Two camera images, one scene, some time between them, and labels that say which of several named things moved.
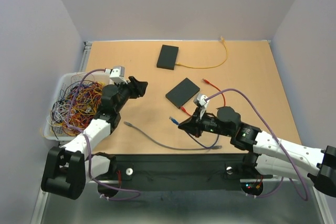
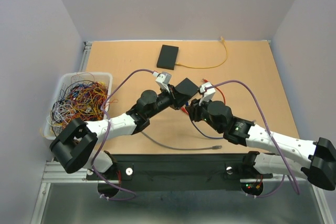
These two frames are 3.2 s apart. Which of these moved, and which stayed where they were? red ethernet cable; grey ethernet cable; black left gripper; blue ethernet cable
Moved: black left gripper; blue ethernet cable
Stayed: red ethernet cable; grey ethernet cable
